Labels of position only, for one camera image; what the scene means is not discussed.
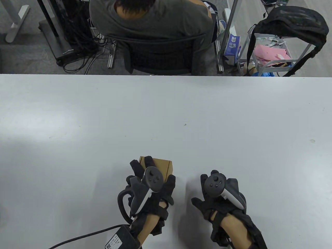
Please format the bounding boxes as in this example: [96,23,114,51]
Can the person's right hand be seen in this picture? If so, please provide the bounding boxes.
[191,170,247,226]

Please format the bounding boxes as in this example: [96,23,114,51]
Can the person's left hand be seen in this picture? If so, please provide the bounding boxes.
[117,156,176,226]

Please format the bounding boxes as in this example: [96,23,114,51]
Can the small brown cardboard mailer box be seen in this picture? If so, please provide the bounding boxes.
[139,156,173,182]

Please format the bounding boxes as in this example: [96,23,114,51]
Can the person's left forearm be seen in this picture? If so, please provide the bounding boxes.
[131,207,169,249]

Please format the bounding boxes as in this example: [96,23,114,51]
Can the person's right forearm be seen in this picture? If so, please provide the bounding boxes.
[211,210,268,249]

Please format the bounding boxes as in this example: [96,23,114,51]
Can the black mesh office chair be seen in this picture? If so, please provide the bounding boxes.
[106,27,217,76]

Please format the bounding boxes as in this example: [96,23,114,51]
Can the grey metal cart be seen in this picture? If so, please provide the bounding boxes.
[237,32,313,77]

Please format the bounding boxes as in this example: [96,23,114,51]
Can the blue and white carton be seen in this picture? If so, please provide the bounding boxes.
[224,33,241,66]

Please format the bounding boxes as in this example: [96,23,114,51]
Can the pink paper sheets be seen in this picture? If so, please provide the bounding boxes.
[253,44,292,67]

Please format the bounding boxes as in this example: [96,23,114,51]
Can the silver metal pole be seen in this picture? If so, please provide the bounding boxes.
[218,0,239,55]

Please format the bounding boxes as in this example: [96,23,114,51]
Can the dark grey equipment stand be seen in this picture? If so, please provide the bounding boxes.
[36,0,75,66]

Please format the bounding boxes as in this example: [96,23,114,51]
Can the black backpack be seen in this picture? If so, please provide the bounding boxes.
[246,6,330,77]

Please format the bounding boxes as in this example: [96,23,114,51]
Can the white table leg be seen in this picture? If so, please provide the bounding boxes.
[5,0,30,43]

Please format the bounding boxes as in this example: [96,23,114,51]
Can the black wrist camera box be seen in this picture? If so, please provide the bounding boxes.
[105,225,142,249]

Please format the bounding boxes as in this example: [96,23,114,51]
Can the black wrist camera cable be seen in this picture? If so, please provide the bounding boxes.
[48,225,122,249]

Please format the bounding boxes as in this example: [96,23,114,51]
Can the black cable bundle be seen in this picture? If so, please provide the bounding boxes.
[62,0,110,74]

